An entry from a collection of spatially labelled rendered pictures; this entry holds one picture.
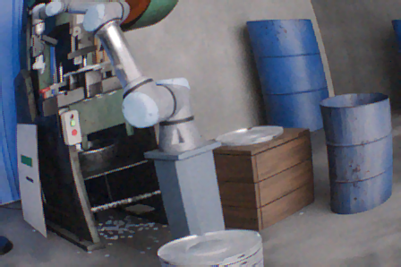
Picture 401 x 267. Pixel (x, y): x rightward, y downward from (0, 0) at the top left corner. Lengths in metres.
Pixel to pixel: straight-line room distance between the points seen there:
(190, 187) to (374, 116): 0.82
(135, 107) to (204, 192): 0.38
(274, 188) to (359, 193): 0.46
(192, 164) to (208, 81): 2.71
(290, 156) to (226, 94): 2.33
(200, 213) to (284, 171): 0.57
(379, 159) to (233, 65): 2.79
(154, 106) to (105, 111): 0.71
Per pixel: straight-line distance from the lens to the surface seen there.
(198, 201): 2.22
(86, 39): 2.85
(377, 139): 2.44
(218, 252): 1.67
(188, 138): 2.20
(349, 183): 2.49
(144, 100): 2.06
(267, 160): 2.60
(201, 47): 4.86
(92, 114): 2.72
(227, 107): 4.98
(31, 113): 3.03
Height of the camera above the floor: 0.83
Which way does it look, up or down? 9 degrees down
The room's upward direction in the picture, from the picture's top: 10 degrees counter-clockwise
